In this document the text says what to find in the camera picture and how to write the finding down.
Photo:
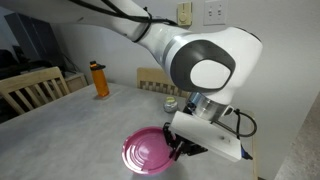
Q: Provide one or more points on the white light switch plate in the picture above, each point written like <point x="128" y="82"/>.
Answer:
<point x="216" y="11"/>

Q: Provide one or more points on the small wooden side cabinet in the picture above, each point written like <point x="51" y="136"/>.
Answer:
<point x="75" y="81"/>

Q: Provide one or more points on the pink plate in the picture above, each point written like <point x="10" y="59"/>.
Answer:
<point x="146" y="151"/>

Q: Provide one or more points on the beige dimmer wall plate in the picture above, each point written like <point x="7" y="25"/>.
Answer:
<point x="184" y="14"/>

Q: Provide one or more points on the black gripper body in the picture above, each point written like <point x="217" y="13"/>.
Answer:
<point x="191" y="148"/>

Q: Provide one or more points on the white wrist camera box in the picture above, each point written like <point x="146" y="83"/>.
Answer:
<point x="206" y="135"/>

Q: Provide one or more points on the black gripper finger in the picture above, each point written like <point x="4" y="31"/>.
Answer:
<point x="178" y="151"/>
<point x="168" y="133"/>

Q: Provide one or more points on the gray speckled countertop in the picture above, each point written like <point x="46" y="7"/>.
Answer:
<point x="303" y="150"/>

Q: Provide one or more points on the wooden chair with lattice back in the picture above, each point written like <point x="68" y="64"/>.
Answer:
<point x="150" y="75"/>

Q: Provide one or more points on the orange water bottle black cap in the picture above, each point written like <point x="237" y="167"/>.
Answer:
<point x="100" y="81"/>

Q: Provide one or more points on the small silver candle tin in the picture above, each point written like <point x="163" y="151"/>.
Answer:
<point x="170" y="105"/>

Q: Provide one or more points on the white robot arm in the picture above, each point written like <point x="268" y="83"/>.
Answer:
<point x="160" y="43"/>

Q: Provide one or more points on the dark tall cabinet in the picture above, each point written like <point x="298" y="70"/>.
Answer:
<point x="33" y="36"/>

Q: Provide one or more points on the wooden chair with slat back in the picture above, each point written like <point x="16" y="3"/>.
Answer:
<point x="26" y="78"/>

